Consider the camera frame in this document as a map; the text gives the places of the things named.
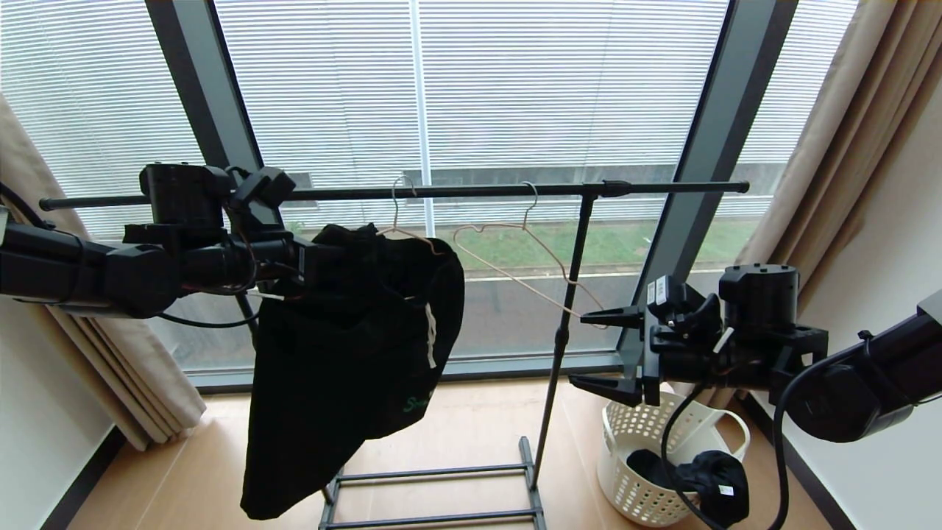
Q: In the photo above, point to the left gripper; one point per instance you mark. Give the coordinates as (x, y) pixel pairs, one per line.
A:
(250, 265)

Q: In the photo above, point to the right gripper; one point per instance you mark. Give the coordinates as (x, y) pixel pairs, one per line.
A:
(721, 366)

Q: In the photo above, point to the black garment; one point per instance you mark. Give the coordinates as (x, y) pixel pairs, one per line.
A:
(331, 368)

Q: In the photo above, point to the pink clothes hanger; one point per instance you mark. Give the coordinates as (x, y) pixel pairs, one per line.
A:
(525, 221)
(395, 210)

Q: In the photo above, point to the heap of clothes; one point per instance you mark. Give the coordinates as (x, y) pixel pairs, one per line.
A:
(717, 478)

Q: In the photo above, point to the white laundry basket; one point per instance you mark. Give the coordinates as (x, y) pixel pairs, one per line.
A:
(625, 486)

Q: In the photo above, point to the black clothes rack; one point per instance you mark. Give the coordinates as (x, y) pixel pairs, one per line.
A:
(515, 191)

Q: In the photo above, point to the window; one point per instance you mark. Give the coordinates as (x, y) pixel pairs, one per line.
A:
(235, 110)

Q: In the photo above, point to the beige curtain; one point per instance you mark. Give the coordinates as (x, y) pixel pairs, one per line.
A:
(831, 147)
(110, 368)

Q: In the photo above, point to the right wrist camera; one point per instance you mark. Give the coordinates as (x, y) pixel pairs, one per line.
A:
(677, 305)

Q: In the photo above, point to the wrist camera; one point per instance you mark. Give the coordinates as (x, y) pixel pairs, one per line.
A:
(261, 188)
(677, 305)

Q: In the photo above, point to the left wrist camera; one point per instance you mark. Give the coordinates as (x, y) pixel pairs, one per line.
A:
(261, 188)

